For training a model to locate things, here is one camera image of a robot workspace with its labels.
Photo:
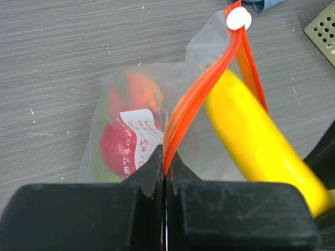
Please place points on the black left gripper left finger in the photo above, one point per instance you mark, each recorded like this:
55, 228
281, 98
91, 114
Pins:
110, 216

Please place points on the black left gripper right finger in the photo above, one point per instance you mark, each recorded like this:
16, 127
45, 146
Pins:
235, 215

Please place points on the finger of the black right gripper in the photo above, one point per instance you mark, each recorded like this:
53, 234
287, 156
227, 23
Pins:
321, 159

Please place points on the yellow banana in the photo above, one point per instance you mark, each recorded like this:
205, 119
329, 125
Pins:
256, 145

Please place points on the red apple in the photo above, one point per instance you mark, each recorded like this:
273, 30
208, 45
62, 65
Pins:
117, 146

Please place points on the clear zip bag orange zipper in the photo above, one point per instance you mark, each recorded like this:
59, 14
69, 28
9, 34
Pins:
182, 127

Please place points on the orange peach fruit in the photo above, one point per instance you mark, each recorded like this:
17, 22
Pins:
134, 91

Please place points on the pale green plastic basket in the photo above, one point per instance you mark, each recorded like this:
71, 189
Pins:
321, 32

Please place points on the blue folded cloth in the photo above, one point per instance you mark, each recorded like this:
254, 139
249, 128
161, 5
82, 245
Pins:
263, 5

